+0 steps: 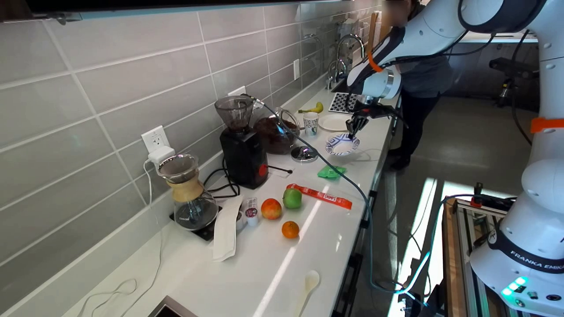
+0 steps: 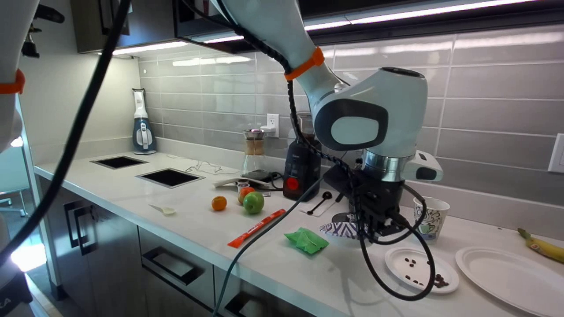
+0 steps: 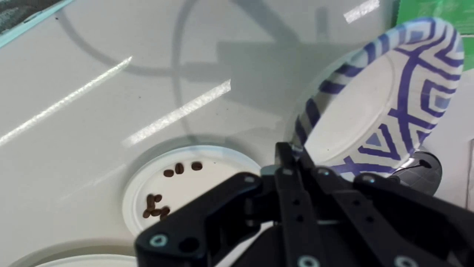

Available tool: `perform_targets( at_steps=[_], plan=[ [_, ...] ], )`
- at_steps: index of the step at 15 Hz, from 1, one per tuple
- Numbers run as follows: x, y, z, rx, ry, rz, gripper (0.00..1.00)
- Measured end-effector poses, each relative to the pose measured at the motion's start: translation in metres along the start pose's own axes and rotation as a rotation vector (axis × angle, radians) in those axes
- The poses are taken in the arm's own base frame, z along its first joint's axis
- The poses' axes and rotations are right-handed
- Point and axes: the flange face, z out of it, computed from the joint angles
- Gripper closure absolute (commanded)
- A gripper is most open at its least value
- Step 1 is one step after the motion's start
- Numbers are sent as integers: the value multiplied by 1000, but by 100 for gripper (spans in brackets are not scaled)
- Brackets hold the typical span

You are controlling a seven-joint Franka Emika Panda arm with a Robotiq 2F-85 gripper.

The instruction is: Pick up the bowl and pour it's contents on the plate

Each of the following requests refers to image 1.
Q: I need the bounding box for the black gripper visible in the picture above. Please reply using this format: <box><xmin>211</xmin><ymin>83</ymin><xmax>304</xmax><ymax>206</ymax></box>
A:
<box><xmin>345</xmin><ymin>98</ymin><xmax>392</xmax><ymax>141</ymax></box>

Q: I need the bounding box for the blue patterned white bowl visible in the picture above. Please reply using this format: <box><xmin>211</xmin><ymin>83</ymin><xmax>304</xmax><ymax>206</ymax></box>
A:
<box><xmin>324</xmin><ymin>132</ymin><xmax>361</xmax><ymax>158</ymax></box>

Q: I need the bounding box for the large white plate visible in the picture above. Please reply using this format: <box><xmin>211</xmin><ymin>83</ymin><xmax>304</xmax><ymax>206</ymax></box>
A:
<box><xmin>315</xmin><ymin>111</ymin><xmax>354</xmax><ymax>134</ymax></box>

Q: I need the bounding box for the glass pour-over coffee maker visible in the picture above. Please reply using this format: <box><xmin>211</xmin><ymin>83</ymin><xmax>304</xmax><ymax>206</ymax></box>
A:
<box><xmin>154</xmin><ymin>151</ymin><xmax>220</xmax><ymax>232</ymax></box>

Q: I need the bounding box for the black white calibration checkerboard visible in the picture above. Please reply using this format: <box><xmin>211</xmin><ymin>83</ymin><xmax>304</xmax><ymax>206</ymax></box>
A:
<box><xmin>325</xmin><ymin>90</ymin><xmax>357</xmax><ymax>114</ymax></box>

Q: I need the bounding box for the yellow banana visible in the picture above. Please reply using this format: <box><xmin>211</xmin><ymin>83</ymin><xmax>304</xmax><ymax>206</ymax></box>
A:
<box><xmin>295</xmin><ymin>100</ymin><xmax>325</xmax><ymax>114</ymax></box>

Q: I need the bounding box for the patterned paper cup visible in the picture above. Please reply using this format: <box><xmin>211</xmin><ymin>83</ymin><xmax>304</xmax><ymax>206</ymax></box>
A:
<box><xmin>301</xmin><ymin>111</ymin><xmax>320</xmax><ymax>139</ymax></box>

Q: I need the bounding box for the green cloth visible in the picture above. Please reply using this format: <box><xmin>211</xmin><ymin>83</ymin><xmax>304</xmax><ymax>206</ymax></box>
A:
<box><xmin>315</xmin><ymin>164</ymin><xmax>348</xmax><ymax>183</ymax></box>

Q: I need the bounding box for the round metal jar lid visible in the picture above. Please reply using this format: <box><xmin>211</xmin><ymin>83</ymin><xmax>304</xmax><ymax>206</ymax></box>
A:
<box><xmin>290</xmin><ymin>144</ymin><xmax>318</xmax><ymax>164</ymax></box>

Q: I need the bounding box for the person in grey shirt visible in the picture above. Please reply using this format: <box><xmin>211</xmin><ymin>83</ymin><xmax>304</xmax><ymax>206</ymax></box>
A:
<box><xmin>384</xmin><ymin>0</ymin><xmax>454</xmax><ymax>172</ymax></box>

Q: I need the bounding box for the glass jar of coffee beans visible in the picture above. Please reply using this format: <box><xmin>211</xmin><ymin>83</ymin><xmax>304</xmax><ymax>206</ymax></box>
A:
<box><xmin>251</xmin><ymin>113</ymin><xmax>299</xmax><ymax>157</ymax></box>

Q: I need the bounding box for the black spoon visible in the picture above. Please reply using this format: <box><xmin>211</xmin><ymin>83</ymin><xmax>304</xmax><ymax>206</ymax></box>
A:
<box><xmin>266</xmin><ymin>162</ymin><xmax>294</xmax><ymax>176</ymax></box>

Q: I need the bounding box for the green apple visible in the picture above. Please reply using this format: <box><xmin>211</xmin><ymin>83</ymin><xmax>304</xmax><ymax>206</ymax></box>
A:
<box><xmin>281</xmin><ymin>185</ymin><xmax>304</xmax><ymax>213</ymax></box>

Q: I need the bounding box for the wooden cutting board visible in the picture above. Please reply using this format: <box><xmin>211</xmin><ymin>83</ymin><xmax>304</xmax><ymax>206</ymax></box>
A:
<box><xmin>368</xmin><ymin>7</ymin><xmax>394</xmax><ymax>54</ymax></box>

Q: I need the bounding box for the black coffee grinder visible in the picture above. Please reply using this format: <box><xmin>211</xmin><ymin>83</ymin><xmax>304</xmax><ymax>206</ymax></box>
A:
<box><xmin>213</xmin><ymin>93</ymin><xmax>271</xmax><ymax>190</ymax></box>

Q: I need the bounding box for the small orange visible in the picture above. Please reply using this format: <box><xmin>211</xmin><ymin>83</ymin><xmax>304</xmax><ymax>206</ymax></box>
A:
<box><xmin>280</xmin><ymin>218</ymin><xmax>301</xmax><ymax>241</ymax></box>

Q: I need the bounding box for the small white pod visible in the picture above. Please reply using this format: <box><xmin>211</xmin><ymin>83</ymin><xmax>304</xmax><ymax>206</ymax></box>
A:
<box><xmin>241</xmin><ymin>197</ymin><xmax>262</xmax><ymax>229</ymax></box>

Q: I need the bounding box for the grey base cabinet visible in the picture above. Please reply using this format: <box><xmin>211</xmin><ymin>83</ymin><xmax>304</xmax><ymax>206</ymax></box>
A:
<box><xmin>331</xmin><ymin>134</ymin><xmax>392</xmax><ymax>317</ymax></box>

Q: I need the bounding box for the white spoon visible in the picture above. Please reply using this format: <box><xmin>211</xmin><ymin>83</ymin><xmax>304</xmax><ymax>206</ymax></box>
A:
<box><xmin>294</xmin><ymin>268</ymin><xmax>322</xmax><ymax>317</ymax></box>

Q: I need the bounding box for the white towel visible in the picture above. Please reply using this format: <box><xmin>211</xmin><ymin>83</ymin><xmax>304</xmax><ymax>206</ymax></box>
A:
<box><xmin>209</xmin><ymin>194</ymin><xmax>246</xmax><ymax>264</ymax></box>

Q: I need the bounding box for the black kitchen scale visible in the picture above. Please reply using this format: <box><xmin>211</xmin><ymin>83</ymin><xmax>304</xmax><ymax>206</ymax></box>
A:
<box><xmin>167</xmin><ymin>201</ymin><xmax>243</xmax><ymax>243</ymax></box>

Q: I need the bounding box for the dark upper cabinet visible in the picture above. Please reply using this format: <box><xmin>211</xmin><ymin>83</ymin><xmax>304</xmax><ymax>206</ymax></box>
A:
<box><xmin>0</xmin><ymin>0</ymin><xmax>306</xmax><ymax>23</ymax></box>

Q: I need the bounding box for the long black power cable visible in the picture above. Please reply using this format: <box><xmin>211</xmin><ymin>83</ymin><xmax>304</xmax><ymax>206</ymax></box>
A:
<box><xmin>248</xmin><ymin>95</ymin><xmax>377</xmax><ymax>248</ymax></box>

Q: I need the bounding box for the black looped cord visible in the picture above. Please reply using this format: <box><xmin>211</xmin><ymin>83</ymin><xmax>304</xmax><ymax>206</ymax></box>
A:
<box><xmin>200</xmin><ymin>165</ymin><xmax>243</xmax><ymax>201</ymax></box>

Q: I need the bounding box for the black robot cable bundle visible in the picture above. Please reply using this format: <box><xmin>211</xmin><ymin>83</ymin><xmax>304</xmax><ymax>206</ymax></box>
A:
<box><xmin>350</xmin><ymin>24</ymin><xmax>535</xmax><ymax>148</ymax></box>

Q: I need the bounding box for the wall outlet with white adapter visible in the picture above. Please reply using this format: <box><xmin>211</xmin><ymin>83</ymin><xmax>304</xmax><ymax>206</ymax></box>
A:
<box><xmin>139</xmin><ymin>123</ymin><xmax>177</xmax><ymax>169</ymax></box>

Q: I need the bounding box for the thin white cord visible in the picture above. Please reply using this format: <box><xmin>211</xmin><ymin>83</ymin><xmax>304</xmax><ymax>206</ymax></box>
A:
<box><xmin>75</xmin><ymin>160</ymin><xmax>172</xmax><ymax>317</ymax></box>

